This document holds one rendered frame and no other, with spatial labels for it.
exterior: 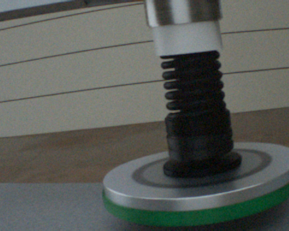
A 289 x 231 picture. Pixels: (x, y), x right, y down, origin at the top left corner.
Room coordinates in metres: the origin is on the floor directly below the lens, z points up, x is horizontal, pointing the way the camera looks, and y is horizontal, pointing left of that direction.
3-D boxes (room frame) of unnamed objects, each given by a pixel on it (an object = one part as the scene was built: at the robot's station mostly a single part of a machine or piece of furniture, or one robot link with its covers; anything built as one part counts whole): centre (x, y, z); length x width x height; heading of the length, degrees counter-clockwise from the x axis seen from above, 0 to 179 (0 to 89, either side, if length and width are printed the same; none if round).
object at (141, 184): (0.55, -0.04, 0.92); 0.21 x 0.21 x 0.01
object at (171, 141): (0.55, -0.04, 0.96); 0.07 x 0.07 x 0.01
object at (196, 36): (0.55, -0.04, 1.07); 0.07 x 0.07 x 0.04
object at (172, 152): (0.55, -0.04, 0.95); 0.07 x 0.07 x 0.01
